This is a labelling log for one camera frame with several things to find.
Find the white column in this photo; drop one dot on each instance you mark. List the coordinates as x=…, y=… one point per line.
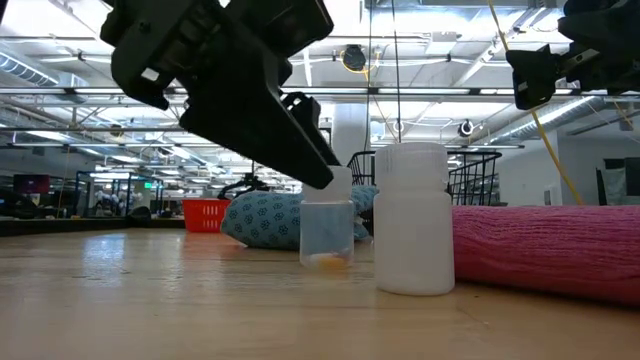
x=350, y=130

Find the black background robot arm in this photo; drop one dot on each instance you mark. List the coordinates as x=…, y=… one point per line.
x=245, y=184

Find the long ceiling light fixture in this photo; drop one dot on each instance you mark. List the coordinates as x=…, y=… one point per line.
x=425, y=91

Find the dark background table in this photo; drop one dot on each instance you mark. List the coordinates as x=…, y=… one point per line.
x=60, y=226

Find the red plastic bin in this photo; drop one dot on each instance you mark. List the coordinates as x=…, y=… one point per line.
x=202, y=215

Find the dark red background box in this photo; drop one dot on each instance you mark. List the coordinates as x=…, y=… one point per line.
x=31, y=184

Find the white plastic bottle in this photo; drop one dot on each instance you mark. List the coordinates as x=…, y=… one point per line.
x=414, y=240

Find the pink bandage roll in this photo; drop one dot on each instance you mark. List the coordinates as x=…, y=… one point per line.
x=550, y=250

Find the black background workstation frame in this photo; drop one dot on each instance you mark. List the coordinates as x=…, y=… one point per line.
x=129, y=192

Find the blue patterned cloth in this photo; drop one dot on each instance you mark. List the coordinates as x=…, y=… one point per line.
x=265, y=220

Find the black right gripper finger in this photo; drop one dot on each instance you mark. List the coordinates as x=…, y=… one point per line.
x=535, y=79

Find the clear pill bottle white cap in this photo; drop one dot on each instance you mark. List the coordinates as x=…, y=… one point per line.
x=327, y=230

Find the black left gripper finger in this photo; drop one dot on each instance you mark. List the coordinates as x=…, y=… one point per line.
x=240, y=115
x=307, y=115

